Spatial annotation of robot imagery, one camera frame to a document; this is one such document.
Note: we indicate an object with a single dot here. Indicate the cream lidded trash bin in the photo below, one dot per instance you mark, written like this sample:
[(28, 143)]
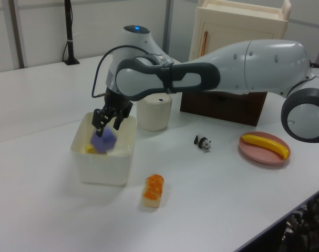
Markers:
[(154, 115)]

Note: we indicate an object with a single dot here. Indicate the pink plate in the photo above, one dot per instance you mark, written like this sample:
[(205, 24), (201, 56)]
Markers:
[(259, 155)]

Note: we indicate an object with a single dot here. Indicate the purple cube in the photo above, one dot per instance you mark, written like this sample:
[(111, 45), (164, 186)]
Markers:
[(105, 143)]

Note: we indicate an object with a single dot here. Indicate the panda toy figure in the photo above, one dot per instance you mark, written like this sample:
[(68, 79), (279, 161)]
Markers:
[(202, 141)]

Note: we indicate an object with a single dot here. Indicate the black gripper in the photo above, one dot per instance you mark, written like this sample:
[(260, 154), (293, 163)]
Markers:
[(118, 102)]

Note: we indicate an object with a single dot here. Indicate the cream plastic box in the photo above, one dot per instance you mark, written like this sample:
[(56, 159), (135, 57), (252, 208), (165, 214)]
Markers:
[(101, 170)]

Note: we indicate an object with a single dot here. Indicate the yellow cube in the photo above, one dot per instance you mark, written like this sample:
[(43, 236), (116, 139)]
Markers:
[(89, 149)]

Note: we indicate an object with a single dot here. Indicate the orange topped toy sushi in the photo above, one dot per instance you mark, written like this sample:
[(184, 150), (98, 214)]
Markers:
[(152, 191)]

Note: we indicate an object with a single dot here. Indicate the yellow toy banana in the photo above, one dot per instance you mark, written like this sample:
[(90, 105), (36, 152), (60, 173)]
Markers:
[(267, 143)]

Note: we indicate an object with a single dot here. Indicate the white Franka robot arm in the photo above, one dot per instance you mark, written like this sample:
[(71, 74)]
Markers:
[(240, 68)]

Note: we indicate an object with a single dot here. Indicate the black pole on base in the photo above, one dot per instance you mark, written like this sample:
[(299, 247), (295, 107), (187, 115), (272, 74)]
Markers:
[(69, 31)]

